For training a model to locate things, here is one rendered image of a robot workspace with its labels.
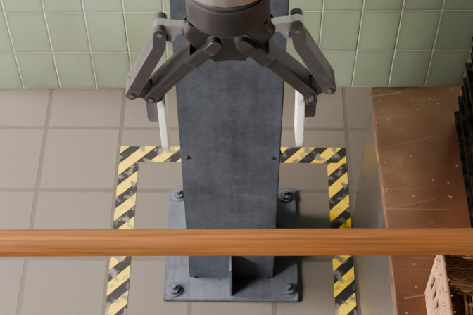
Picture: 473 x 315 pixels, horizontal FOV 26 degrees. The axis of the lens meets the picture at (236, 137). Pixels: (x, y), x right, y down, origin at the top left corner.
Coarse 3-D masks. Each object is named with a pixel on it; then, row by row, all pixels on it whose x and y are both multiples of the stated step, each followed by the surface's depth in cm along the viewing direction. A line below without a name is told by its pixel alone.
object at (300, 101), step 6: (300, 96) 99; (300, 102) 99; (300, 108) 100; (300, 114) 100; (294, 120) 106; (300, 120) 101; (294, 126) 106; (300, 126) 102; (300, 132) 103; (300, 138) 103; (300, 144) 104
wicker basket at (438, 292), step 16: (448, 256) 166; (464, 256) 167; (432, 272) 171; (448, 272) 171; (464, 272) 171; (432, 288) 172; (448, 288) 161; (464, 288) 177; (432, 304) 172; (448, 304) 160; (464, 304) 176
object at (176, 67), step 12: (180, 48) 97; (192, 48) 96; (204, 48) 93; (216, 48) 93; (168, 60) 98; (180, 60) 96; (192, 60) 94; (204, 60) 94; (156, 72) 99; (168, 72) 97; (180, 72) 96; (156, 84) 98; (168, 84) 97; (156, 96) 99
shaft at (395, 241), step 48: (0, 240) 112; (48, 240) 112; (96, 240) 112; (144, 240) 112; (192, 240) 112; (240, 240) 112; (288, 240) 112; (336, 240) 112; (384, 240) 112; (432, 240) 112
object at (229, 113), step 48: (288, 0) 170; (192, 96) 190; (240, 96) 190; (192, 144) 202; (240, 144) 202; (192, 192) 216; (240, 192) 216; (288, 192) 257; (336, 192) 261; (192, 288) 243; (240, 288) 243; (288, 288) 241; (336, 288) 244
